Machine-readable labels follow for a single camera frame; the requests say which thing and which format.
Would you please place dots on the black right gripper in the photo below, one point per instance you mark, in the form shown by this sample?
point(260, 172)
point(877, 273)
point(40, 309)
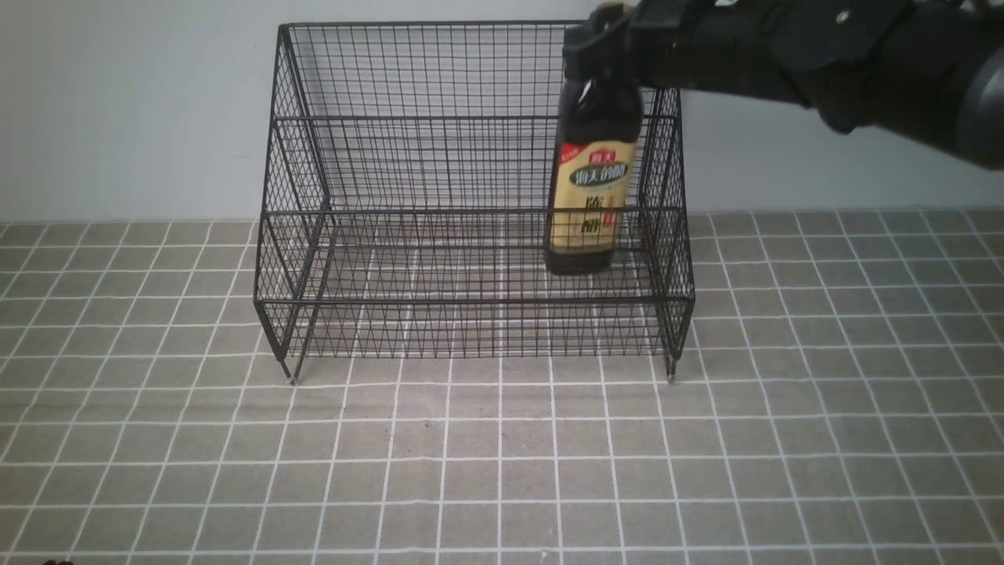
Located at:
point(697, 45)

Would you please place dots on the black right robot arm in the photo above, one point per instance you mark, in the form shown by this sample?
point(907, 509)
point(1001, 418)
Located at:
point(930, 71)

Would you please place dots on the dark vinegar bottle yellow label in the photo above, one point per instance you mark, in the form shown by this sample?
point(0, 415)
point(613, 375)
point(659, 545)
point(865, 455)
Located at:
point(599, 123)

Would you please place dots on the black wire mesh shelf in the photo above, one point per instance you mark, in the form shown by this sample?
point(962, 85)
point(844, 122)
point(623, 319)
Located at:
point(405, 201)

